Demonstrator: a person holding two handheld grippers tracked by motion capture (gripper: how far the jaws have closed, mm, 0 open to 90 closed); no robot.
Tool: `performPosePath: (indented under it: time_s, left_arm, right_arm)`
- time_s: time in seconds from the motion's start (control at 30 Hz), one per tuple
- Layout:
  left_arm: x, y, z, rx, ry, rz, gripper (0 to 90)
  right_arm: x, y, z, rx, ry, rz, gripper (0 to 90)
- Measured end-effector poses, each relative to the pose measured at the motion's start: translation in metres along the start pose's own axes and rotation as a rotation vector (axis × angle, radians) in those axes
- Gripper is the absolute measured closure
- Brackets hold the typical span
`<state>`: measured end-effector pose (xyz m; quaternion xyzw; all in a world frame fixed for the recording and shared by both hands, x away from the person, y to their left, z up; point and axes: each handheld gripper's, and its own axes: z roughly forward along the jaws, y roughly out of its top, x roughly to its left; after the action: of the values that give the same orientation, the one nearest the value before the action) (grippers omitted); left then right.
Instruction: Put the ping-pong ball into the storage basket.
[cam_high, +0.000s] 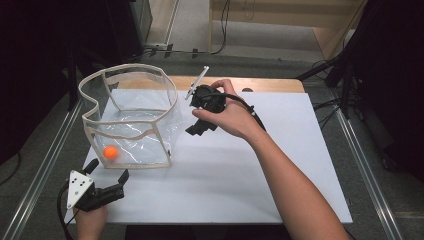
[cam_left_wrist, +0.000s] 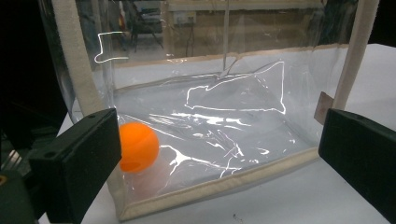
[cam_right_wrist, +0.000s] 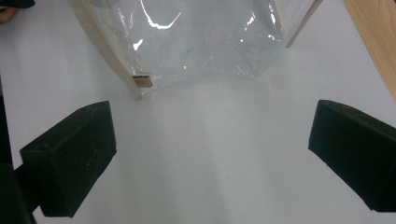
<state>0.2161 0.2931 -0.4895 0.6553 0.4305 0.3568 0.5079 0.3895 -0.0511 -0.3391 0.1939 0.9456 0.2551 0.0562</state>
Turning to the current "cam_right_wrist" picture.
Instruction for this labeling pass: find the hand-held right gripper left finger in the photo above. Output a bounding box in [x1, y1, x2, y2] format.
[19, 100, 118, 218]

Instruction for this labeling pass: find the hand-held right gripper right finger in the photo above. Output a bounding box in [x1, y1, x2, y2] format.
[307, 99, 396, 214]

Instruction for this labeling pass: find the clear plastic bag beige trim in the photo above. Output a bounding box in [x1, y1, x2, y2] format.
[66, 0, 325, 101]

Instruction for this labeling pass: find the white table board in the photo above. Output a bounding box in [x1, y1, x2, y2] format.
[0, 0, 396, 224]

